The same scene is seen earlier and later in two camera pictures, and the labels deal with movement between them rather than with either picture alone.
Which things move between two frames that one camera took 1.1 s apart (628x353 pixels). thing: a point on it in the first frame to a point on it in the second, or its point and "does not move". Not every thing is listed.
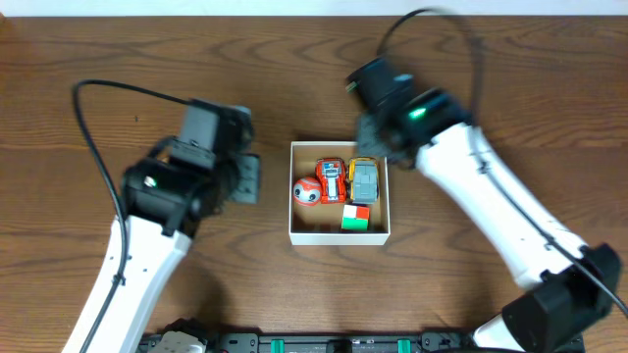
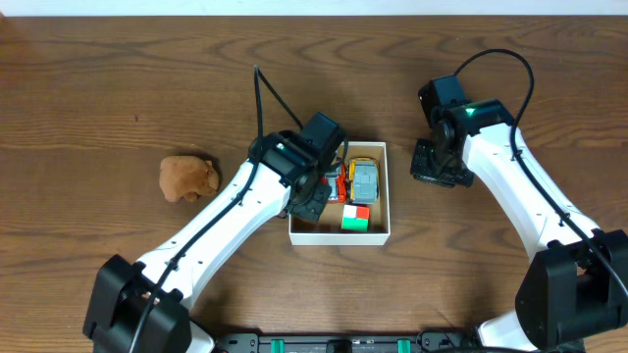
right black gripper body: x=369 y=135 to x=431 y=167
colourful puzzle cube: x=355 y=218 does not move
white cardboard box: x=321 y=225 does not move
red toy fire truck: x=331 y=173 does not move
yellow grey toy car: x=363 y=180 does not move
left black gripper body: x=246 y=177 to x=310 y=207
